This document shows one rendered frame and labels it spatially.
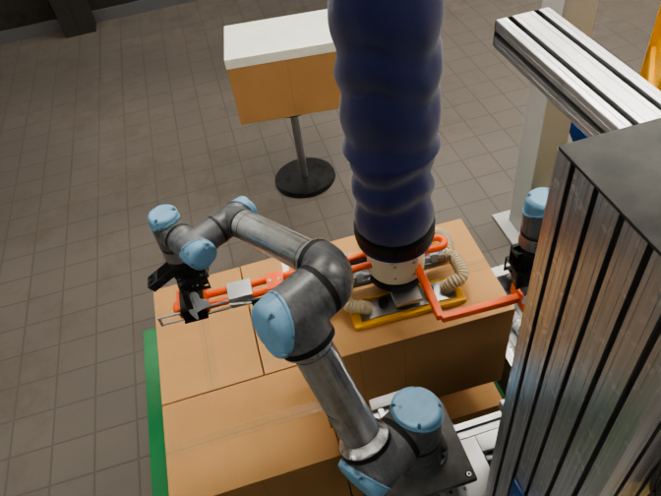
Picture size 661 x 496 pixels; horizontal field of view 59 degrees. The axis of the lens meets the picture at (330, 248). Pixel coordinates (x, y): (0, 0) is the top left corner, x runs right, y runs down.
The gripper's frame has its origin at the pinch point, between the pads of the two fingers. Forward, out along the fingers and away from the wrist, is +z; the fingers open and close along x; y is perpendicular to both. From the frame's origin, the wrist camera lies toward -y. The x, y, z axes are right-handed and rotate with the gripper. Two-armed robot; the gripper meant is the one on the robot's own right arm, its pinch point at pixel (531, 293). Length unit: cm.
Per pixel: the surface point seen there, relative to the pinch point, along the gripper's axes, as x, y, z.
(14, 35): -540, 272, 109
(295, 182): -213, 43, 115
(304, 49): -196, 25, 18
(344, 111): -23, 40, -54
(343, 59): -21, 40, -67
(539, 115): -124, -71, 39
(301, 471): -1, 74, 68
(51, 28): -541, 234, 110
